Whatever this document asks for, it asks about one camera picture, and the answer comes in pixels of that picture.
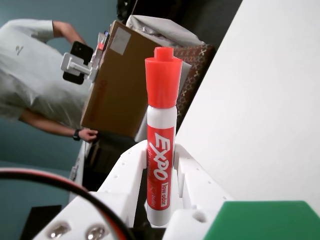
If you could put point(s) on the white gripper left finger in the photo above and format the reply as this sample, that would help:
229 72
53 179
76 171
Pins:
120 180

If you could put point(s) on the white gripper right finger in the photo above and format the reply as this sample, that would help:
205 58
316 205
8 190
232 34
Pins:
197 185

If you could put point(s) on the red Expo marker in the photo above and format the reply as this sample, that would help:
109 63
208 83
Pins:
162 87

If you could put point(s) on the white side table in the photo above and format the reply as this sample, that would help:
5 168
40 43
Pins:
77 170

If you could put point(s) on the black wristwatch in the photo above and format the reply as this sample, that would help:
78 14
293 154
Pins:
76 135

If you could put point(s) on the green printed plate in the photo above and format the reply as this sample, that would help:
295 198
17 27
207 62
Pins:
262 222

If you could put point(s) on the black flat object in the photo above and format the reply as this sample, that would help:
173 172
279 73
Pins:
40 222

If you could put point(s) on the brown cardboard box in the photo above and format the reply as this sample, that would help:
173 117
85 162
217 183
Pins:
120 87

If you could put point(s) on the patterned upholstered chair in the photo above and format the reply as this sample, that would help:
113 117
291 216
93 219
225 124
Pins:
195 70

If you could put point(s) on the black smartphone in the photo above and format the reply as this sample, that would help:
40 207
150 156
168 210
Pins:
80 50

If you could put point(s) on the person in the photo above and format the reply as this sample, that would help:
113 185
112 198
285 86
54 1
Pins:
30 75

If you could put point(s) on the white cloth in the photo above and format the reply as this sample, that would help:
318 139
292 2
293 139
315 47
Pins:
160 30

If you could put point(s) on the black bag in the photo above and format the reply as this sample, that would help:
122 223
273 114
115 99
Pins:
125 6

